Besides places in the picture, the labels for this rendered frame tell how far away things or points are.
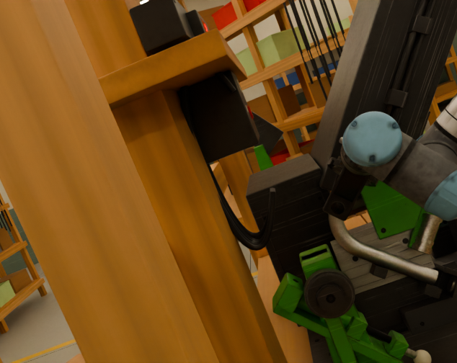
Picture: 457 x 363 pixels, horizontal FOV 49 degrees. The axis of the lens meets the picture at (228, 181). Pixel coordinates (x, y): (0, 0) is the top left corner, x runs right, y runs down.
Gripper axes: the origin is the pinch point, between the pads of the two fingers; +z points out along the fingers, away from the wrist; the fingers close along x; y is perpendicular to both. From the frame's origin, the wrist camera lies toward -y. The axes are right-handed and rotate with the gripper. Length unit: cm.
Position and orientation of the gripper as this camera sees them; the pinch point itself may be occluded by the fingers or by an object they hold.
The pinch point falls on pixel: (349, 177)
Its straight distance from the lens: 105.3
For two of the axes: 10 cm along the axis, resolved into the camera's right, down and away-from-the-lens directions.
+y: 4.3, -9.0, 0.2
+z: 1.7, 1.0, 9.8
